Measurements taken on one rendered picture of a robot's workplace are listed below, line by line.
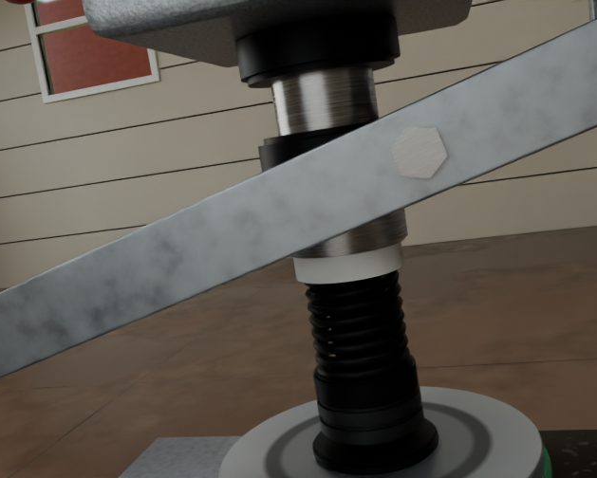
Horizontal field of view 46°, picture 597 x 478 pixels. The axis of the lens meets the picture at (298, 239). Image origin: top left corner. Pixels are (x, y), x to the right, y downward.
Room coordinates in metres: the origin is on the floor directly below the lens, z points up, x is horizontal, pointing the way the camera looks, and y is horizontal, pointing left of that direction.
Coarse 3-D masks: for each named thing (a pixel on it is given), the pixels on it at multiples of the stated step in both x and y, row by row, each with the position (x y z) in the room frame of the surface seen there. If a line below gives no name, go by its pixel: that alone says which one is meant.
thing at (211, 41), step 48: (96, 0) 0.35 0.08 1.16; (144, 0) 0.35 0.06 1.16; (192, 0) 0.35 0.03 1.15; (240, 0) 0.34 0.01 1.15; (288, 0) 0.34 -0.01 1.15; (336, 0) 0.36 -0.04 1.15; (384, 0) 0.38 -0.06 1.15; (432, 0) 0.40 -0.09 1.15; (192, 48) 0.44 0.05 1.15; (240, 48) 0.42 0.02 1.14; (288, 48) 0.40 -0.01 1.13; (336, 48) 0.39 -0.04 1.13; (384, 48) 0.41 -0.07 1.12
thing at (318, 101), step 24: (312, 72) 0.41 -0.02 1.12; (336, 72) 0.41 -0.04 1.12; (360, 72) 0.42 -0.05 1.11; (288, 96) 0.42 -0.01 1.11; (312, 96) 0.41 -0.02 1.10; (336, 96) 0.41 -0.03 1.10; (360, 96) 0.42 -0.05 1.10; (288, 120) 0.42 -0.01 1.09; (312, 120) 0.41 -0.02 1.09; (336, 120) 0.41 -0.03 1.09; (360, 120) 0.42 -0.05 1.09; (264, 144) 0.44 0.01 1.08; (288, 144) 0.41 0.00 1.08; (312, 144) 0.40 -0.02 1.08; (264, 168) 0.43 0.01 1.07; (384, 216) 0.41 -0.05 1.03; (336, 240) 0.40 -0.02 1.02; (360, 240) 0.40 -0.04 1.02; (384, 240) 0.41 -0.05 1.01
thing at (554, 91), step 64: (512, 64) 0.36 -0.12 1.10; (576, 64) 0.35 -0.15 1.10; (384, 128) 0.37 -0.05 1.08; (448, 128) 0.37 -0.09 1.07; (512, 128) 0.36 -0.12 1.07; (576, 128) 0.35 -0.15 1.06; (256, 192) 0.39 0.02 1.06; (320, 192) 0.38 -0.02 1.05; (384, 192) 0.38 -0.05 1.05; (128, 256) 0.41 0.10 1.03; (192, 256) 0.40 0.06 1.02; (256, 256) 0.39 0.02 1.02; (0, 320) 0.43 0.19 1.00; (64, 320) 0.42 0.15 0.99; (128, 320) 0.41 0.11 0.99
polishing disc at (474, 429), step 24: (312, 408) 0.52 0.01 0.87; (432, 408) 0.49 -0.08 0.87; (456, 408) 0.48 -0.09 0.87; (480, 408) 0.48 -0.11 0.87; (504, 408) 0.47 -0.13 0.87; (264, 432) 0.49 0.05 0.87; (288, 432) 0.48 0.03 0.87; (312, 432) 0.48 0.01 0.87; (456, 432) 0.44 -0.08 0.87; (480, 432) 0.44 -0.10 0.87; (504, 432) 0.43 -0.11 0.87; (528, 432) 0.43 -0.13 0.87; (240, 456) 0.46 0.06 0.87; (264, 456) 0.45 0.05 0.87; (288, 456) 0.45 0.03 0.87; (312, 456) 0.44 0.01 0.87; (432, 456) 0.41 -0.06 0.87; (456, 456) 0.41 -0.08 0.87; (480, 456) 0.40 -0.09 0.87; (504, 456) 0.40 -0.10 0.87; (528, 456) 0.39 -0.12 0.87
